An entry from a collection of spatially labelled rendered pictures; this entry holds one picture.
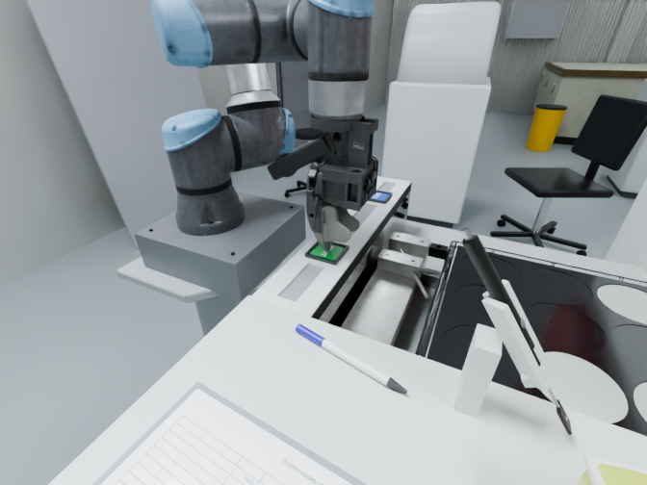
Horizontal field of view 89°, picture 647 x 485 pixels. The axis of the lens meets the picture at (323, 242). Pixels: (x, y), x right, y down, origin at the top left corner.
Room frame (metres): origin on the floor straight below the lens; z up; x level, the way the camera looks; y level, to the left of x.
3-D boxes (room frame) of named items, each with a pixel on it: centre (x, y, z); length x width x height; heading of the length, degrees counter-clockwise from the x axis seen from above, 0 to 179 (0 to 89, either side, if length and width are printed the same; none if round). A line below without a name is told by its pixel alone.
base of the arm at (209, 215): (0.68, 0.26, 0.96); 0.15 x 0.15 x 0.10
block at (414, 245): (0.60, -0.18, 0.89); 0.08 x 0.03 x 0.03; 64
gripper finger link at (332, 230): (0.44, -0.02, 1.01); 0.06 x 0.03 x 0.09; 64
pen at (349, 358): (0.24, -0.02, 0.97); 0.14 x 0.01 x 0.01; 52
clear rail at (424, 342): (0.44, -0.20, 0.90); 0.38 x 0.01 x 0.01; 154
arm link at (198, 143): (0.68, 0.25, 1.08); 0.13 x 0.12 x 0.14; 120
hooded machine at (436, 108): (2.74, -0.90, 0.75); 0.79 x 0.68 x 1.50; 154
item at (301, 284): (0.58, -0.06, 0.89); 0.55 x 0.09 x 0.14; 154
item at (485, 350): (0.19, -0.15, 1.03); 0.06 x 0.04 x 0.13; 64
